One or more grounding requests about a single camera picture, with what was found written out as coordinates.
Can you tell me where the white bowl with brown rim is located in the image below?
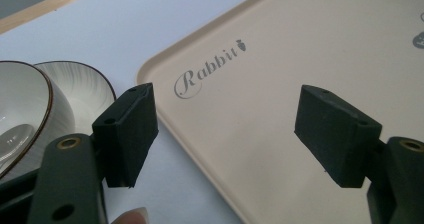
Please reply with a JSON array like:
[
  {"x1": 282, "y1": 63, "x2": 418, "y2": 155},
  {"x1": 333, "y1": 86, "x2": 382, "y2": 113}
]
[{"x1": 0, "y1": 60, "x2": 76, "y2": 185}]

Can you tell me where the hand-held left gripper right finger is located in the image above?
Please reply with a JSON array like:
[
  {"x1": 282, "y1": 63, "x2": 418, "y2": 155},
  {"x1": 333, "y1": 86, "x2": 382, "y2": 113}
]
[{"x1": 294, "y1": 84, "x2": 383, "y2": 189}]

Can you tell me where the white ribbed plate brown rim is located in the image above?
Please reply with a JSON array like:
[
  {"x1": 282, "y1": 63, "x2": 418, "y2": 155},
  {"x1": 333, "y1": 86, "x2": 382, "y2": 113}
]
[{"x1": 34, "y1": 60, "x2": 117, "y2": 136}]

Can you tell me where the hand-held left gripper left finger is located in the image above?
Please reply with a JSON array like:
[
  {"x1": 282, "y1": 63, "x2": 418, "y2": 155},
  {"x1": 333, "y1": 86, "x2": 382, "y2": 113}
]
[{"x1": 91, "y1": 82, "x2": 160, "y2": 189}]

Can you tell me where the beige plastic tray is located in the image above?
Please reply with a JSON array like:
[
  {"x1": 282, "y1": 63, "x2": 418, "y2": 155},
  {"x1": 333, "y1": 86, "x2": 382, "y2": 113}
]
[{"x1": 136, "y1": 0, "x2": 424, "y2": 224}]

